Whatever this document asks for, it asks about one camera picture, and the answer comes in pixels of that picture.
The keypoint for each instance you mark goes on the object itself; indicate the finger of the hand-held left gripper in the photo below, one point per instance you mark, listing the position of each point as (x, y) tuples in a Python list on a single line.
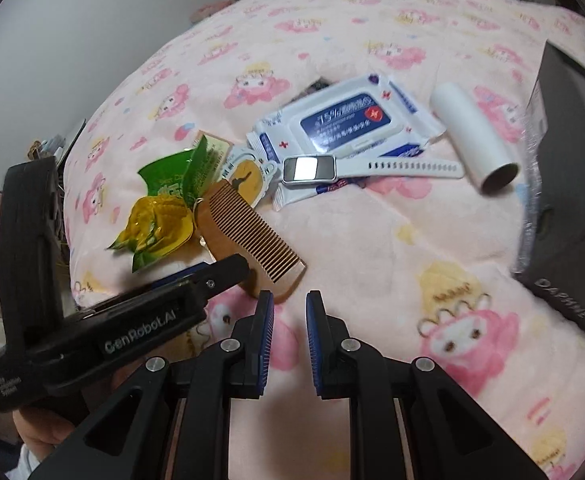
[(225, 272), (177, 276)]

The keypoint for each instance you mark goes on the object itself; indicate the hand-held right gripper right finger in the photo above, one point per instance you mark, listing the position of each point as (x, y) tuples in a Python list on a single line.
[(312, 340)]

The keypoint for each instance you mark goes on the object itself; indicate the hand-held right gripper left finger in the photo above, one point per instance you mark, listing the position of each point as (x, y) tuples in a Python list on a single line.
[(266, 340)]

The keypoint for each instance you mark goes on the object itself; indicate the wooden comb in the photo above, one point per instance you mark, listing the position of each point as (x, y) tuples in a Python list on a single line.
[(242, 240)]

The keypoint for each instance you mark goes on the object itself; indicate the black cardboard box container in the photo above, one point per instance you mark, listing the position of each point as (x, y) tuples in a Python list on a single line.
[(572, 185)]

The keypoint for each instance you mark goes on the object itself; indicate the person's left hand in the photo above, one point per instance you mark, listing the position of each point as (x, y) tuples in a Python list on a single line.
[(45, 430)]

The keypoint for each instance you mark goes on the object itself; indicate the yellow snack packet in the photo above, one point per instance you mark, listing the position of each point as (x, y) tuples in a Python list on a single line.
[(157, 225)]

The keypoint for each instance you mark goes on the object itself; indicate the white yellow round-print sachet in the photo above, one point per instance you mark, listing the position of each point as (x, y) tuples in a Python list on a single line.
[(247, 180)]

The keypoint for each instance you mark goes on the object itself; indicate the pink printed blanket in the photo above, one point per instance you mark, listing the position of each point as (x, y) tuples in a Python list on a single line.
[(372, 260)]

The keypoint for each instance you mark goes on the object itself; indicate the green snack packet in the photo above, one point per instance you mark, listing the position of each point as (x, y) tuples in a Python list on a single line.
[(165, 175)]

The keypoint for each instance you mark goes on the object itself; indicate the small white packet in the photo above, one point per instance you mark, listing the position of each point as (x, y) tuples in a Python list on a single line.
[(297, 197)]

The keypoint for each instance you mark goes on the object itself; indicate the tan paper card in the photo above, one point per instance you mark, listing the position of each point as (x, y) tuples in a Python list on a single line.
[(217, 142)]

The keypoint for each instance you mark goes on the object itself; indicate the wet wipes pack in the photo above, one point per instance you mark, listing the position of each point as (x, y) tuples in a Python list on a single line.
[(352, 120)]

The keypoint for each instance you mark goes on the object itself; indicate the white paper roll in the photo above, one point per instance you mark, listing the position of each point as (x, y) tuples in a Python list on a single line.
[(467, 130)]

